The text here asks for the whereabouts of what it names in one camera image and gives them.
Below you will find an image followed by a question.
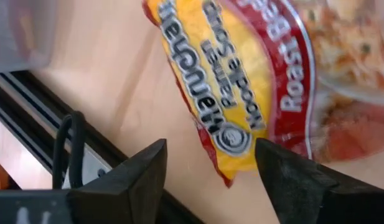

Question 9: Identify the red roast beef ramen packet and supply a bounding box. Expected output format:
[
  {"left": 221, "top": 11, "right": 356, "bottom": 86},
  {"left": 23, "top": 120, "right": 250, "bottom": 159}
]
[{"left": 141, "top": 0, "right": 384, "bottom": 189}]

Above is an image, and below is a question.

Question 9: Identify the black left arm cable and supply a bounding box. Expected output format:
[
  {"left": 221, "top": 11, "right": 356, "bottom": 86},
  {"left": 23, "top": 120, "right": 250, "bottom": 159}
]
[{"left": 52, "top": 111, "right": 87, "bottom": 190}]

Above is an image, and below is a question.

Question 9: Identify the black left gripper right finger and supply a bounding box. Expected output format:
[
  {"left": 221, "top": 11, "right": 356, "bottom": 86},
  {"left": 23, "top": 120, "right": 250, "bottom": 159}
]
[{"left": 255, "top": 138, "right": 384, "bottom": 224}]

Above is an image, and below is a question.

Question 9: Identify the clear plastic bin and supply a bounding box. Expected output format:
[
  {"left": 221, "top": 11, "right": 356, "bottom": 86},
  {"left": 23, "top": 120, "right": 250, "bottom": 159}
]
[{"left": 0, "top": 0, "right": 60, "bottom": 74}]

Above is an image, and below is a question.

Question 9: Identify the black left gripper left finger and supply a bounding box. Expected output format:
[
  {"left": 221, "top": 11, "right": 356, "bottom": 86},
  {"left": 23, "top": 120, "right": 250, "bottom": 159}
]
[{"left": 0, "top": 138, "right": 168, "bottom": 224}]

